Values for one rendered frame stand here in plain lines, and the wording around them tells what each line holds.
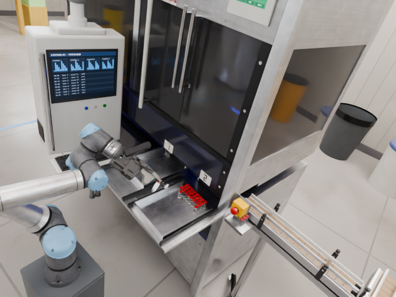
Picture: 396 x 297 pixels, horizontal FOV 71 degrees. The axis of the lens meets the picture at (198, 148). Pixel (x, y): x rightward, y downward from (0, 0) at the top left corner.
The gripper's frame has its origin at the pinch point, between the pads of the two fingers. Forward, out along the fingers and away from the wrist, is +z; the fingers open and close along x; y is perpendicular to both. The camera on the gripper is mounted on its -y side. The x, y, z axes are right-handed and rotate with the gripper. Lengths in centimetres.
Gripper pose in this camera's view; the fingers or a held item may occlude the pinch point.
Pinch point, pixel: (158, 178)
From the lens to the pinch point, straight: 118.7
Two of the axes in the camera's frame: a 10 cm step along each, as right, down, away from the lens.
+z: 7.6, 6.3, 1.7
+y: -5.3, 7.5, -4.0
